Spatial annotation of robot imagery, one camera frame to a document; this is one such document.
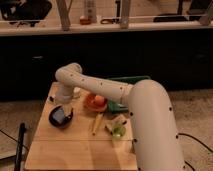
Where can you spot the grey blue sponge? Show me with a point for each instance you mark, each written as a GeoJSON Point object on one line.
{"type": "Point", "coordinates": [59, 115]}

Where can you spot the green cup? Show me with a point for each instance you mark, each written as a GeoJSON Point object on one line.
{"type": "Point", "coordinates": [118, 130]}

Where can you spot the green tray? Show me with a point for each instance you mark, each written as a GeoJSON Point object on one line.
{"type": "Point", "coordinates": [114, 107]}

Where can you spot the black office chair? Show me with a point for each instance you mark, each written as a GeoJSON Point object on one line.
{"type": "Point", "coordinates": [30, 12]}

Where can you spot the wooden table leg left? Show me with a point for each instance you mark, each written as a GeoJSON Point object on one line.
{"type": "Point", "coordinates": [63, 14]}

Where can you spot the wooden table leg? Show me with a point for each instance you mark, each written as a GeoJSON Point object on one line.
{"type": "Point", "coordinates": [63, 14]}
{"type": "Point", "coordinates": [125, 12]}

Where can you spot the yellow banana toy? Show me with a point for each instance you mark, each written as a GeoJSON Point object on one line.
{"type": "Point", "coordinates": [97, 122]}

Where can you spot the wooden table leg right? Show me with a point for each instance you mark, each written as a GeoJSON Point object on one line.
{"type": "Point", "coordinates": [125, 12]}

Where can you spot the dark purple bowl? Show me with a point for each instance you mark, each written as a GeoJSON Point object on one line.
{"type": "Point", "coordinates": [65, 123]}

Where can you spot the red object on floor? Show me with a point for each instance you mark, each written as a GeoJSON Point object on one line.
{"type": "Point", "coordinates": [84, 21]}

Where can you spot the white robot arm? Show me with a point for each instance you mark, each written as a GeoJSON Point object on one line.
{"type": "Point", "coordinates": [154, 130]}

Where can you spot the orange ball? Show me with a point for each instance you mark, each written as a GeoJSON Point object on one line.
{"type": "Point", "coordinates": [99, 100]}

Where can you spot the black pole stand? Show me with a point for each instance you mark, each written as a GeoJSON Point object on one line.
{"type": "Point", "coordinates": [18, 157]}

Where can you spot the tan wooden block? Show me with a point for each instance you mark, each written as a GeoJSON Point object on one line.
{"type": "Point", "coordinates": [119, 119]}

